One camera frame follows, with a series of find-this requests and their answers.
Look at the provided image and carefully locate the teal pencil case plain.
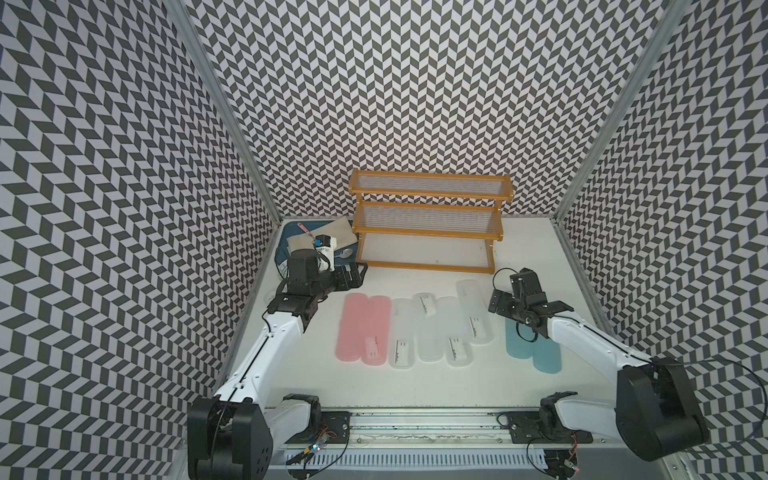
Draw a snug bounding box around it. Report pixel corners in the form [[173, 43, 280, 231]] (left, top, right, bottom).
[[505, 319, 536, 360]]

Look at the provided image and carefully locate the frosted white pencil case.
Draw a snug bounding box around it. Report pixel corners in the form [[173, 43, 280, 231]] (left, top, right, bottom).
[[456, 280, 494, 345]]

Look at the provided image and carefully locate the teal pencil case labelled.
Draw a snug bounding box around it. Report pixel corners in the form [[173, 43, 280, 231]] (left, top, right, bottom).
[[532, 336, 562, 375]]

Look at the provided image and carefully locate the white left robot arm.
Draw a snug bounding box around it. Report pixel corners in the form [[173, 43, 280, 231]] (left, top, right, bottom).
[[187, 249, 368, 479]]

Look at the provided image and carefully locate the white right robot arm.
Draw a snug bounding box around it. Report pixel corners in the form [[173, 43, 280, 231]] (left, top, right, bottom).
[[488, 268, 710, 461]]

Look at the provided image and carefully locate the white pencil case labelled left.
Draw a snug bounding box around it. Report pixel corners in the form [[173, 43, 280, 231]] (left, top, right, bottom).
[[388, 298, 416, 370]]

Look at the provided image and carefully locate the white pencil case labelled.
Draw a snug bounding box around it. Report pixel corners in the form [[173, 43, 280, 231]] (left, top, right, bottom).
[[436, 297, 473, 368], [388, 298, 416, 370]]

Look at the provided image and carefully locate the pink pencil case left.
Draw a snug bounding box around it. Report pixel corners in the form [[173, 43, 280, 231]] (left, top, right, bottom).
[[335, 293, 368, 362]]

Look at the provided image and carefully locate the pink pencil case labelled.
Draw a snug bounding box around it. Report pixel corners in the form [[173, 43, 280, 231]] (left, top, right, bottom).
[[361, 296, 392, 366]]

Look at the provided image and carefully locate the white pencil case labelled middle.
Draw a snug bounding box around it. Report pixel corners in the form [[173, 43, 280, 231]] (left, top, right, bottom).
[[436, 297, 473, 368]]

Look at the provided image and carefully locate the white pencil case upper label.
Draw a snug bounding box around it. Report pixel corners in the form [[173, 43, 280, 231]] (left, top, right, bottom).
[[413, 293, 443, 363]]

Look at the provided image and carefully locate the dark blue tray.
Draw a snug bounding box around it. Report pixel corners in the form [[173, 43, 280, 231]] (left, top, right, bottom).
[[274, 217, 358, 278]]

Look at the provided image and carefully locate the beige cloth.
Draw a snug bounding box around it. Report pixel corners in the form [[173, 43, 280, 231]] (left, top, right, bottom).
[[284, 218, 358, 252]]

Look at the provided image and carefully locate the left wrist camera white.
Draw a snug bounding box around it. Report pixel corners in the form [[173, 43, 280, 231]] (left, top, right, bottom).
[[314, 234, 337, 272]]

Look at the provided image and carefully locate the pink handled spoon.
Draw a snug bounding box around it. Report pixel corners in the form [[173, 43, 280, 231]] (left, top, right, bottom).
[[297, 222, 315, 249]]

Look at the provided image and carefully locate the orange three-tier wire shelf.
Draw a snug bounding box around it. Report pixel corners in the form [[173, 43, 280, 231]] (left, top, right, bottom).
[[349, 169, 514, 274]]

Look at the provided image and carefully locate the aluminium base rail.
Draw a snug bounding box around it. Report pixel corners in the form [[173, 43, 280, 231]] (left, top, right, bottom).
[[270, 408, 698, 479]]

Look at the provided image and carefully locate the aluminium corner post left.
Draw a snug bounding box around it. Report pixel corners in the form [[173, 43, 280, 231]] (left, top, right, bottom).
[[163, 0, 282, 224]]

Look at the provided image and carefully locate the aluminium corner post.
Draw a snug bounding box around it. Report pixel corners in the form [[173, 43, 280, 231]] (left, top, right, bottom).
[[163, 0, 282, 224], [552, 1, 692, 224]]

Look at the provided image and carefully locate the aluminium corner post right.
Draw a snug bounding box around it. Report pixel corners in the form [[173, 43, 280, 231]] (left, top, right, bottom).
[[552, 1, 692, 224]]

